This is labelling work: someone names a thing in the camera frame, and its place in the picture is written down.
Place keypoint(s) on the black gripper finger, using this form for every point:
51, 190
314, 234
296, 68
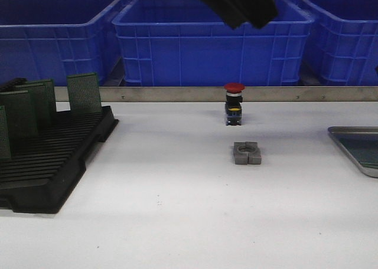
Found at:
256, 12
218, 6

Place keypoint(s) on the green perforated circuit board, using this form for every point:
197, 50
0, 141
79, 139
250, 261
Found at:
84, 94
367, 164
5, 145
361, 146
20, 114
43, 98

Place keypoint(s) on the silver metal tray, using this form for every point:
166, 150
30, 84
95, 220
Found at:
341, 130

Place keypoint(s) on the black slotted board rack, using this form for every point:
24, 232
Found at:
43, 170

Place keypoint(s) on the blue center plastic bin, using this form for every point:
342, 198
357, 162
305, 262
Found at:
183, 43

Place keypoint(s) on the blue plastic bin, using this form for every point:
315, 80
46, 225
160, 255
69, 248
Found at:
341, 49
183, 43
56, 38

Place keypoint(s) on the blue right plastic bin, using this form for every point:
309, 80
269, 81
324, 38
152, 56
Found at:
341, 49

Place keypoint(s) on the red emergency stop button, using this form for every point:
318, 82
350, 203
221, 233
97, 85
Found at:
233, 108

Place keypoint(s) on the grey metal clamp block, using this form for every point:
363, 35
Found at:
247, 153

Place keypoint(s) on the blue left plastic bin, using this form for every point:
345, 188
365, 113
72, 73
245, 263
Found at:
56, 38

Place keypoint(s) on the metal table edge rail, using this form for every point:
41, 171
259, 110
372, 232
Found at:
250, 94

